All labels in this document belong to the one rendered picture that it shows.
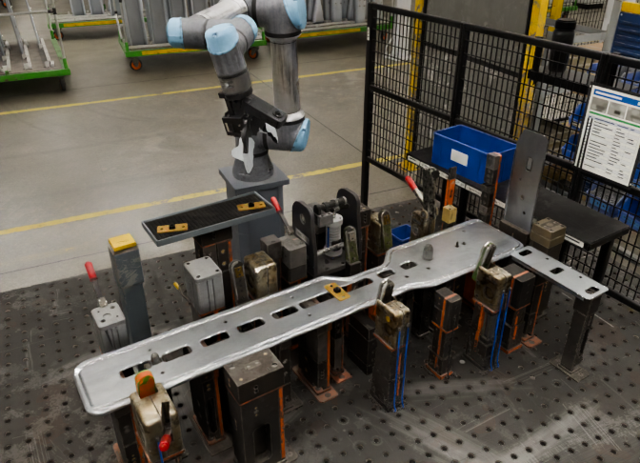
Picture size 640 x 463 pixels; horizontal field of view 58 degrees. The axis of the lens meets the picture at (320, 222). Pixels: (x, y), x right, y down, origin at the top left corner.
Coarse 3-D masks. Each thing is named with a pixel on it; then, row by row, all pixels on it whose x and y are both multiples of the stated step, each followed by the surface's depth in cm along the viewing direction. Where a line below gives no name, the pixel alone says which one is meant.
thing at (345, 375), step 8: (328, 296) 167; (336, 328) 170; (336, 336) 171; (336, 344) 173; (336, 352) 174; (336, 360) 176; (336, 368) 179; (344, 368) 181; (336, 376) 178; (344, 376) 178
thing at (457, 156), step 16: (448, 128) 238; (464, 128) 241; (448, 144) 230; (464, 144) 222; (480, 144) 236; (496, 144) 230; (512, 144) 223; (432, 160) 239; (448, 160) 232; (464, 160) 225; (480, 160) 218; (464, 176) 227; (480, 176) 220
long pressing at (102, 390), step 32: (480, 224) 200; (416, 256) 182; (448, 256) 182; (288, 288) 167; (320, 288) 167; (416, 288) 169; (224, 320) 154; (288, 320) 154; (320, 320) 155; (128, 352) 143; (160, 352) 143; (192, 352) 143; (224, 352) 143; (96, 384) 134; (128, 384) 134
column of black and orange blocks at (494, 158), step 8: (496, 152) 205; (488, 160) 205; (496, 160) 203; (488, 168) 206; (496, 168) 205; (488, 176) 208; (496, 176) 207; (488, 184) 210; (496, 184) 208; (488, 192) 210; (480, 200) 214; (488, 200) 211; (480, 208) 215; (488, 208) 212; (480, 216) 216; (488, 216) 214
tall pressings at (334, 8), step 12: (312, 0) 906; (324, 0) 918; (336, 0) 897; (348, 0) 913; (360, 0) 888; (372, 0) 904; (312, 12) 895; (324, 12) 927; (336, 12) 904; (348, 12) 919; (360, 12) 897
